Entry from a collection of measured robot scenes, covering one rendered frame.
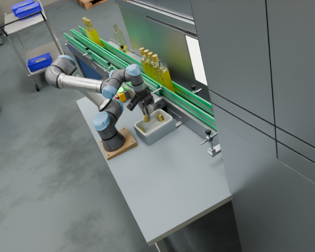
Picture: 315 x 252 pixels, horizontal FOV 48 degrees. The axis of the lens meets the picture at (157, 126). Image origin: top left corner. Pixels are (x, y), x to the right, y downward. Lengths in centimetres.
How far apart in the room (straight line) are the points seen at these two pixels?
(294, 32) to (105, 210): 239
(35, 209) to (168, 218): 182
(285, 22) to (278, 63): 13
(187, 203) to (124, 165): 52
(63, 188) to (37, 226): 41
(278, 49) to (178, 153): 125
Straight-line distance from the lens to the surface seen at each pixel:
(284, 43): 100
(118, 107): 230
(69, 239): 303
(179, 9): 214
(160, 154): 217
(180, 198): 190
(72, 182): 344
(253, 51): 110
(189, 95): 225
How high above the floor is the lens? 219
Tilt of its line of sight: 37 degrees down
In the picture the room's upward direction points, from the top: 19 degrees counter-clockwise
